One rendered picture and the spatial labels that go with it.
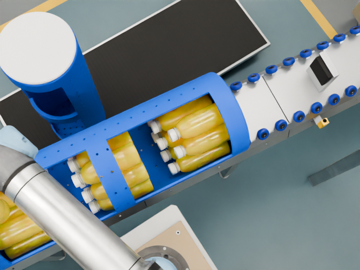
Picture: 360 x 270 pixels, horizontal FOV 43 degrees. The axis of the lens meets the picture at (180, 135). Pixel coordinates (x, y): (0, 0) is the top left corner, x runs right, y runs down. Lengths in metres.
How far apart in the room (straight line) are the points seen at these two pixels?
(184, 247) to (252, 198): 1.27
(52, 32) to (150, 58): 0.99
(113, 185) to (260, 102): 0.68
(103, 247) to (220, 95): 0.76
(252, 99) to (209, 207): 0.98
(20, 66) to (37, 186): 0.96
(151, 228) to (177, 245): 0.09
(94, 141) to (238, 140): 0.43
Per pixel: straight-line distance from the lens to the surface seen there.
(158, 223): 1.40
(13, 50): 1.74
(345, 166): 2.24
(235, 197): 2.60
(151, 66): 2.61
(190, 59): 2.63
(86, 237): 0.77
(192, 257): 1.38
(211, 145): 1.47
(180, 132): 1.42
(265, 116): 1.74
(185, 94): 1.42
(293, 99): 1.78
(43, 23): 1.76
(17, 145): 0.82
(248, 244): 2.59
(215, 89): 1.42
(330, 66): 1.70
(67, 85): 1.76
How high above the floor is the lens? 2.54
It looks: 75 degrees down
